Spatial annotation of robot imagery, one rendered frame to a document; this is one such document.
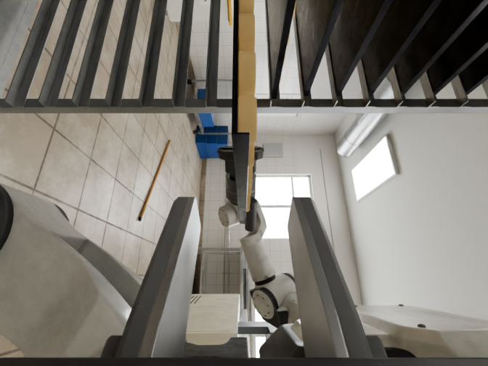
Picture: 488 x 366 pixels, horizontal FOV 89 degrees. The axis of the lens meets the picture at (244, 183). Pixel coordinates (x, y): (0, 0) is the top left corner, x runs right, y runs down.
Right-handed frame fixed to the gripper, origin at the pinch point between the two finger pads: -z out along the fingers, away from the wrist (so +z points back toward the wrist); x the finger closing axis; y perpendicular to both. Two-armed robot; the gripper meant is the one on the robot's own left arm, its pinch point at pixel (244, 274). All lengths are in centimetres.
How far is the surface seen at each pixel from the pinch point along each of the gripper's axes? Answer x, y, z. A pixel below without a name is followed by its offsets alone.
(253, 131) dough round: 0.9, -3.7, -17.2
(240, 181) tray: -0.4, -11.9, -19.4
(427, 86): 52, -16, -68
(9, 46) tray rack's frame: -73, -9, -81
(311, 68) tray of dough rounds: 17, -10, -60
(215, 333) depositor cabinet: -16, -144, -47
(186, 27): -18, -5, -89
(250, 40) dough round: 0.7, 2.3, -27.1
